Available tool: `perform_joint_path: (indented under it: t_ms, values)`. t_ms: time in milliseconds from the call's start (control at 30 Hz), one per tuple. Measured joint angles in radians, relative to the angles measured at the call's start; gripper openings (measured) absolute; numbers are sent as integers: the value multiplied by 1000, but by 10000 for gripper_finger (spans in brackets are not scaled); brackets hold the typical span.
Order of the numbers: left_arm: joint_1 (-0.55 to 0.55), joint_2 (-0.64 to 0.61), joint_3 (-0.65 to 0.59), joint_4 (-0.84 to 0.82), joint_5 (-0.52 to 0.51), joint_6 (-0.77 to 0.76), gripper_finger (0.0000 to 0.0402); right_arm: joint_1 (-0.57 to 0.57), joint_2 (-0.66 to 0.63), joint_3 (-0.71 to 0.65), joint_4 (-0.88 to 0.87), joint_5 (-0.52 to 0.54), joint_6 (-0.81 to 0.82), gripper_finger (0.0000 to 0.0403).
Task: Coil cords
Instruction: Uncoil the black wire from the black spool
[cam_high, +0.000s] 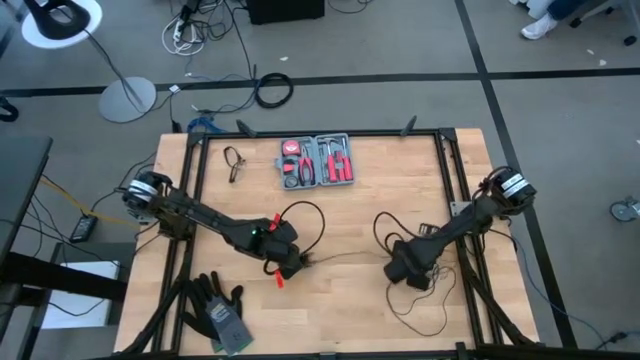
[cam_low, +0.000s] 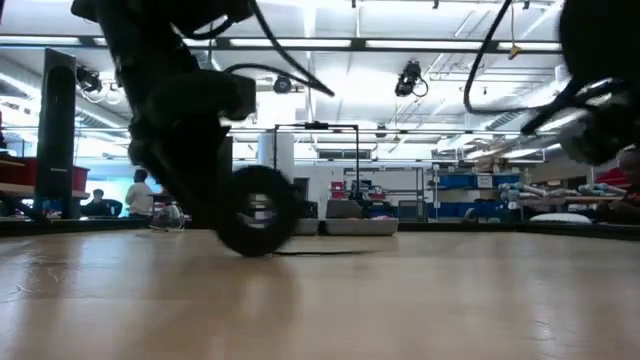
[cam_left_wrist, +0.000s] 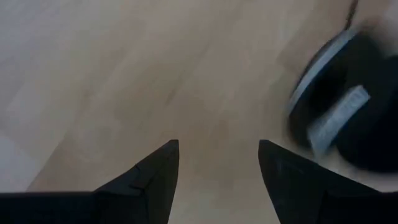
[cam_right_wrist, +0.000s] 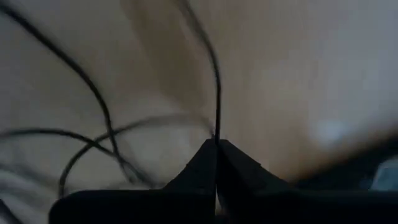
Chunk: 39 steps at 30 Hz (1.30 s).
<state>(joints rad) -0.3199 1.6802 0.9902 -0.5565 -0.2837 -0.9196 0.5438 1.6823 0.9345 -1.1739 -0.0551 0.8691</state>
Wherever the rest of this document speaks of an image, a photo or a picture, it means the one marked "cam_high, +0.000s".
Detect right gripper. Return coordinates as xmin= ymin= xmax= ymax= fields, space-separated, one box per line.
xmin=382 ymin=234 xmax=447 ymax=292

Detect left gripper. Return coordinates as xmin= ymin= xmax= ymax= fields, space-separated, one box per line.
xmin=249 ymin=219 xmax=306 ymax=281

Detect thin black cord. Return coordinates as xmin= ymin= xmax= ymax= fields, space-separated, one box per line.
xmin=310 ymin=248 xmax=458 ymax=338

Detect grey plastic tool case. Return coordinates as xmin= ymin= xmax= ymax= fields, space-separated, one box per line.
xmin=273 ymin=132 xmax=356 ymax=193

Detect black work gloves with card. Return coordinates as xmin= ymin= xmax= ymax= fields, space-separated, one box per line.
xmin=180 ymin=271 xmax=255 ymax=357

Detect silver metal tool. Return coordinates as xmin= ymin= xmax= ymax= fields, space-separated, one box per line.
xmin=317 ymin=137 xmax=349 ymax=156

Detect black power adapter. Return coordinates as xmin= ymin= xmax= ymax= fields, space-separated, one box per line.
xmin=69 ymin=214 xmax=99 ymax=244

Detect white box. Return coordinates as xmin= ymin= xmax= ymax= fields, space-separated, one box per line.
xmin=42 ymin=259 xmax=121 ymax=330

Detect floor stand with grey base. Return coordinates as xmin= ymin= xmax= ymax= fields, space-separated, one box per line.
xmin=22 ymin=0 xmax=158 ymax=124

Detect grey caster wheel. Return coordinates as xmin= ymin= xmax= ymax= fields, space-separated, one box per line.
xmin=609 ymin=196 xmax=640 ymax=224

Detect black floor plug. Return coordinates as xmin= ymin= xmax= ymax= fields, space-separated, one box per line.
xmin=594 ymin=329 xmax=632 ymax=351

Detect black beam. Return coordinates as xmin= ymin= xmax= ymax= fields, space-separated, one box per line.
xmin=0 ymin=249 xmax=129 ymax=304

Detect black box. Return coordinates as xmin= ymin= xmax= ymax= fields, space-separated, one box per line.
xmin=247 ymin=0 xmax=326 ymax=26

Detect person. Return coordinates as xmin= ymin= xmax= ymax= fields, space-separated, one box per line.
xmin=519 ymin=0 xmax=589 ymax=41

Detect black desk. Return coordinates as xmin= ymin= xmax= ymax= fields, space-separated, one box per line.
xmin=0 ymin=137 xmax=54 ymax=261

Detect black floor object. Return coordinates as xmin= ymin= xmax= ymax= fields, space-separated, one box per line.
xmin=0 ymin=97 xmax=20 ymax=124

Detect office chair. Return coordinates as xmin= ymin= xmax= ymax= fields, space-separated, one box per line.
xmin=569 ymin=0 xmax=640 ymax=46

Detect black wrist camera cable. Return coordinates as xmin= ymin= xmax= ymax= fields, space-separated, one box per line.
xmin=263 ymin=200 xmax=327 ymax=277
xmin=372 ymin=210 xmax=427 ymax=257

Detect red handled pliers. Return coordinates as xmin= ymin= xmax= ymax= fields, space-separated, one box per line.
xmin=297 ymin=153 xmax=317 ymax=189

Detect long blue floor cable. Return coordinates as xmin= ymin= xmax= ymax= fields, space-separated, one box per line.
xmin=509 ymin=234 xmax=609 ymax=349

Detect coiled black floor cable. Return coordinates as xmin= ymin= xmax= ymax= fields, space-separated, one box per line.
xmin=254 ymin=72 xmax=295 ymax=110

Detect yellow cable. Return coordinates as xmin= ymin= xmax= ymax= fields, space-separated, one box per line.
xmin=39 ymin=177 xmax=142 ymax=232

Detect white power strip with cables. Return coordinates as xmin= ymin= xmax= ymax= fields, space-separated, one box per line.
xmin=161 ymin=12 xmax=207 ymax=57

